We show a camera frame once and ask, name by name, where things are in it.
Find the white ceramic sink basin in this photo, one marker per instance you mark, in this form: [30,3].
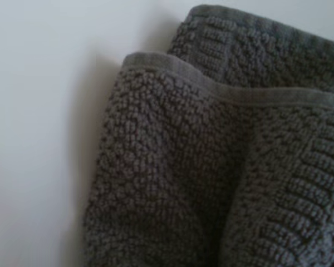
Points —
[39,111]

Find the grey terry cloth towel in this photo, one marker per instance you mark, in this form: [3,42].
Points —
[211,167]

